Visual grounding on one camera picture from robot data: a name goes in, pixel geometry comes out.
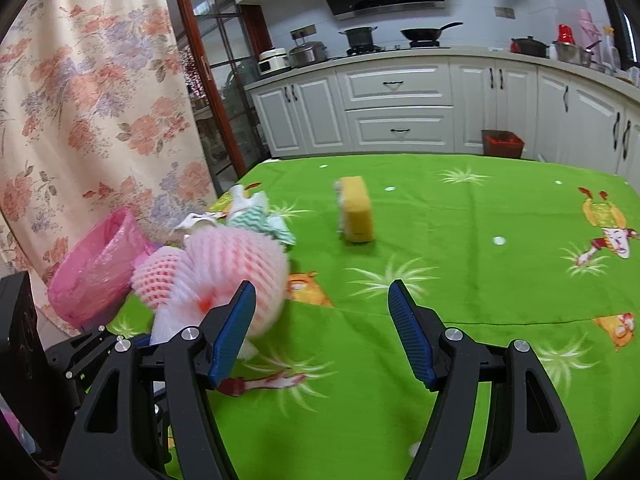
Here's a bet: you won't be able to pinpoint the wooden framed glass door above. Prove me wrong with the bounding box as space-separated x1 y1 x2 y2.
155 0 273 196

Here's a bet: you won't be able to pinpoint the floral curtain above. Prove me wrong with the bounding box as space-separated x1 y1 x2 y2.
0 0 221 281

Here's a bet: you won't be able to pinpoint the gas stove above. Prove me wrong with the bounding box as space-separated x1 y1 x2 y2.
345 42 453 57

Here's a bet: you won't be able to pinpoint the black cooking pot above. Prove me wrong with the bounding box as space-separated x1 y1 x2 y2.
339 26 379 51

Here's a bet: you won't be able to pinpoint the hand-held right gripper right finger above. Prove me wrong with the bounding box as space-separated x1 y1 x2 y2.
387 279 588 480

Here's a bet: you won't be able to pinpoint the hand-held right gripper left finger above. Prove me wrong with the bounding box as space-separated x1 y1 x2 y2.
57 280 258 480

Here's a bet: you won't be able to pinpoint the pink foam fruit net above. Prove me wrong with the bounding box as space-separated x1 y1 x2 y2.
131 225 291 346

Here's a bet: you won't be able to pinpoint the steel pressure cooker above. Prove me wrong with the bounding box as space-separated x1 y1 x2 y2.
288 42 328 68

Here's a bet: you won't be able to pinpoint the steel bowl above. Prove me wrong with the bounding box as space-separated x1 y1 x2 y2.
552 40 601 66

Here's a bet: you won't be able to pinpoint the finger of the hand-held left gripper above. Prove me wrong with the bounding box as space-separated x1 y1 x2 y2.
45 326 153 377
64 359 110 412

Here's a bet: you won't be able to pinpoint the black wok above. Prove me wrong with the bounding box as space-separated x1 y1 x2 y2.
400 22 464 45

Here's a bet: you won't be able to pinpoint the dark framed window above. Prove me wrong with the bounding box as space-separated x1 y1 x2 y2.
597 0 640 68

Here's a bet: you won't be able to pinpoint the green printed tablecloth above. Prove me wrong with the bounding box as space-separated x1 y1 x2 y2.
105 152 640 480

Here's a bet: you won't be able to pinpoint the pink trash bin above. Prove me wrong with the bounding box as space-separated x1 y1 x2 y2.
47 208 158 328

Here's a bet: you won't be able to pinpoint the green striped wrapper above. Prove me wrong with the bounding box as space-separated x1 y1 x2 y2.
220 185 297 247

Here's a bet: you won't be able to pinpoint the red black casserole pot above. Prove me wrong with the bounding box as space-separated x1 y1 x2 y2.
510 36 548 58

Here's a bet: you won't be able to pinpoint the yellow sponge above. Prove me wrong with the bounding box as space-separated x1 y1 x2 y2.
334 176 376 244

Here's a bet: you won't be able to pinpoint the yellow spray bottle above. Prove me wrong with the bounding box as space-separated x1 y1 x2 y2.
600 26 621 73

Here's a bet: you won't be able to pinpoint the pink thermos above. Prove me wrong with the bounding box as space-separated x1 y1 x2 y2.
579 8 600 48

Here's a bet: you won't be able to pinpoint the brown floor bin red liner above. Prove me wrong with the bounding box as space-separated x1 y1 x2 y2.
481 129 525 157

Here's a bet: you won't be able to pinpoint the white lower cabinets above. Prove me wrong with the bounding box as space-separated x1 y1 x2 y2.
245 47 640 181

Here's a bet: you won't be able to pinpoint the crumpled white wrapper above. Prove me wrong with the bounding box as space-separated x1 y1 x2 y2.
174 211 226 236

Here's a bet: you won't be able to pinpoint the white rice cooker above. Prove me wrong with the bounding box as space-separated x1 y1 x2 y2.
257 48 291 77

